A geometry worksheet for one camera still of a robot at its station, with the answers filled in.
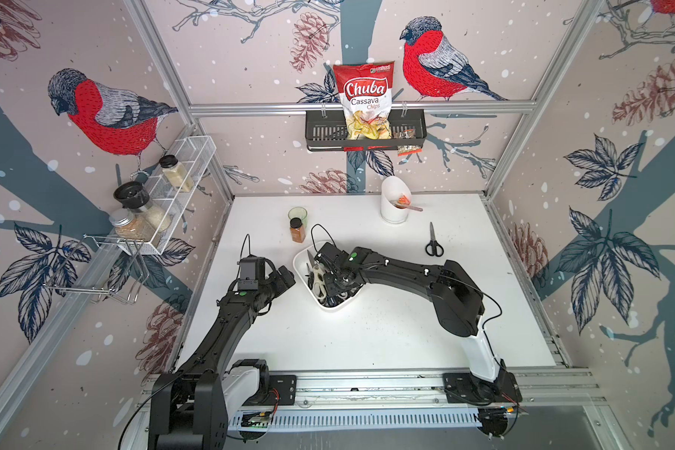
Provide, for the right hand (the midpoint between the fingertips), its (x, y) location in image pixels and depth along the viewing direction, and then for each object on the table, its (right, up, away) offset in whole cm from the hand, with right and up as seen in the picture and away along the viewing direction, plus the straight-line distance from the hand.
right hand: (332, 286), depth 89 cm
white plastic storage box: (-11, +10, +6) cm, 16 cm away
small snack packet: (+25, +51, +3) cm, 57 cm away
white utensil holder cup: (+22, +34, +16) cm, 43 cm away
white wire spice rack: (-47, +28, -10) cm, 56 cm away
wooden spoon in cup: (+27, +27, +16) cm, 41 cm away
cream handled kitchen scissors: (-4, +1, -2) cm, 4 cm away
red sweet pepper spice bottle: (-13, +18, +12) cm, 25 cm away
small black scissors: (+38, +11, +15) cm, 42 cm away
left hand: (-14, +4, -2) cm, 15 cm away
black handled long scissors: (0, -5, +1) cm, 5 cm away
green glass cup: (-14, +25, +19) cm, 34 cm away
